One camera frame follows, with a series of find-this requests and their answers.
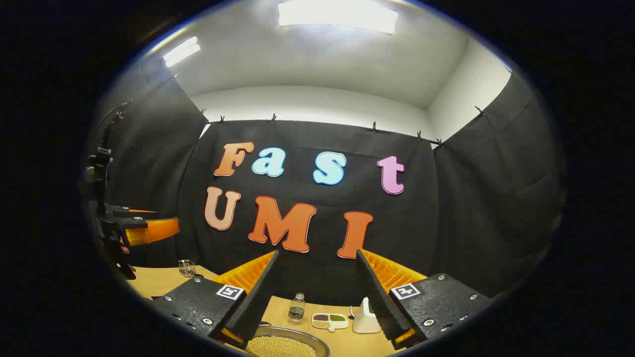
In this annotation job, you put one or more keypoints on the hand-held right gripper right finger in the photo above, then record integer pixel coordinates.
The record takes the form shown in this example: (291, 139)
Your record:
(377, 297)

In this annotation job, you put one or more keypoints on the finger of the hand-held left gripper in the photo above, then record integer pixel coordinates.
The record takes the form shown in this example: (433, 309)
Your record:
(136, 211)
(154, 230)

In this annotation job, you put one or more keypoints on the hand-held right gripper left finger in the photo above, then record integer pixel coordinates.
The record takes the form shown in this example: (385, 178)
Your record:
(253, 302)

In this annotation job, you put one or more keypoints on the white toaster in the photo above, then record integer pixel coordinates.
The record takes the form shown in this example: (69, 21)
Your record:
(364, 322)

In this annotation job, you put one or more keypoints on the clear plastic water bottle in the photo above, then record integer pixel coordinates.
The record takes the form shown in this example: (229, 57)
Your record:
(296, 311)

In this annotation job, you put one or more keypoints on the white divided dish of beans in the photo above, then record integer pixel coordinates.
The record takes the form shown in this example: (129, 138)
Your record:
(330, 321)

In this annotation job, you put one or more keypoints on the pile of yellow soybeans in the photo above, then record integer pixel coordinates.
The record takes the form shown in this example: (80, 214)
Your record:
(280, 348)

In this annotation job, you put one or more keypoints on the black backdrop cloth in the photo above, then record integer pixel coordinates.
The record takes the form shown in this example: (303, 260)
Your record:
(446, 223)

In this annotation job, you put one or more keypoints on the row of black clips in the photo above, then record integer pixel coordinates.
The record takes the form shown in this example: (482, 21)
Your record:
(273, 118)

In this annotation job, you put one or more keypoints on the small ceiling light panel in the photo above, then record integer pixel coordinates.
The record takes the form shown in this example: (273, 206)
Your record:
(181, 51)

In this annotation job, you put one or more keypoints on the large ceiling light panel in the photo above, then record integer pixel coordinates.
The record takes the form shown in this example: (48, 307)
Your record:
(337, 15)

